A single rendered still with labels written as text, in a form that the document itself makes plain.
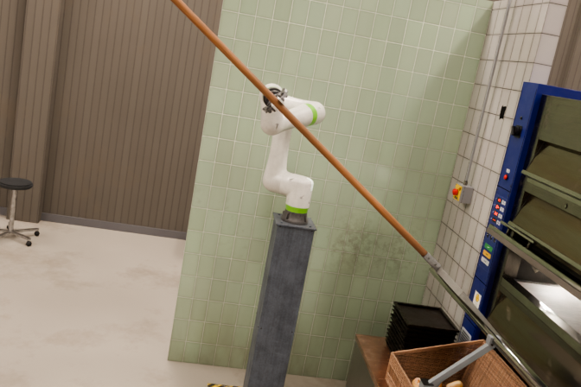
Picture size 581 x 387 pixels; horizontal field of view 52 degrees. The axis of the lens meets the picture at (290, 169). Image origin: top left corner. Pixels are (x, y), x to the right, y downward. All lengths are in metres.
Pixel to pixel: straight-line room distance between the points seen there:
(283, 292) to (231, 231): 0.68
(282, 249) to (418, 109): 1.28
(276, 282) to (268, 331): 0.28
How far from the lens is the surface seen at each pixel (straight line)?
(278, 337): 3.39
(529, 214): 3.06
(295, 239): 3.18
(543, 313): 2.89
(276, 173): 3.21
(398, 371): 3.05
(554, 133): 2.99
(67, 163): 6.35
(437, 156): 3.89
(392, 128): 3.77
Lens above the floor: 2.07
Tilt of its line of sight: 11 degrees down
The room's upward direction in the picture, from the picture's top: 11 degrees clockwise
